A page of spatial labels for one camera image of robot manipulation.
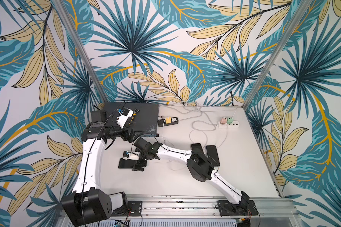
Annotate left aluminium frame post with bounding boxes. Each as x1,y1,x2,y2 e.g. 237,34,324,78
52,0,108,103

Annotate black phone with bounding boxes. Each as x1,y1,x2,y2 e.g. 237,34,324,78
118,158,136,169

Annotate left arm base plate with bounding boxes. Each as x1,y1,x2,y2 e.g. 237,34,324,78
111,201,143,217

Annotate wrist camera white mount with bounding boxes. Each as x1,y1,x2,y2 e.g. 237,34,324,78
123,151,140,161
117,107,134,129

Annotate phone with pink case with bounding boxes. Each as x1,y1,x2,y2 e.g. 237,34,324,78
191,143,205,155

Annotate green charger plug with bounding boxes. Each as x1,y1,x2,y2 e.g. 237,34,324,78
227,117,234,124

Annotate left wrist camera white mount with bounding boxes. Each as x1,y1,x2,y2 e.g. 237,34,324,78
117,107,134,129

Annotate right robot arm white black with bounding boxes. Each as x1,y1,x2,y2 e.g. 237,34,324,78
133,138,250,211

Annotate yellow charger plug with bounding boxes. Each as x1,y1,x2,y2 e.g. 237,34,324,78
165,117,172,124

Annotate grey power cord bundle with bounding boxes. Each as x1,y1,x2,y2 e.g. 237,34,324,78
159,103,236,125

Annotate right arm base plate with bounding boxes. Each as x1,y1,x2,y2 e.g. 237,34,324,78
215,200,258,216

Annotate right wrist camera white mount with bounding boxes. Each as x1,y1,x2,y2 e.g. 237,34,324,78
123,151,140,161

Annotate yellow black pliers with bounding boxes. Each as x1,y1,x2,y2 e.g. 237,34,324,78
129,108,140,125

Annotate aluminium frame post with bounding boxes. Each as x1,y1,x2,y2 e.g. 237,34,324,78
52,0,108,103
242,1,312,110

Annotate white power strip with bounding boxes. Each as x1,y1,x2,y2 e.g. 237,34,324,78
217,121,240,129

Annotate right aluminium frame post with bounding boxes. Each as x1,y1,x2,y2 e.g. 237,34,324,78
242,1,312,110

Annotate aluminium front rail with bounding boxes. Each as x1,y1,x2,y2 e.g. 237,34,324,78
55,195,303,227

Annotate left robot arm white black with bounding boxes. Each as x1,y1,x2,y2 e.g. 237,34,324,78
61,107,135,227

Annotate phone with light blue case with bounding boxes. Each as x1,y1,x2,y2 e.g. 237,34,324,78
206,145,220,167

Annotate black power strip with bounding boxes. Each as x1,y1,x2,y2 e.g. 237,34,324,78
157,117,179,127

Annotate white charging cable pink phone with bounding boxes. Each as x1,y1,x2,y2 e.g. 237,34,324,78
187,112,228,148

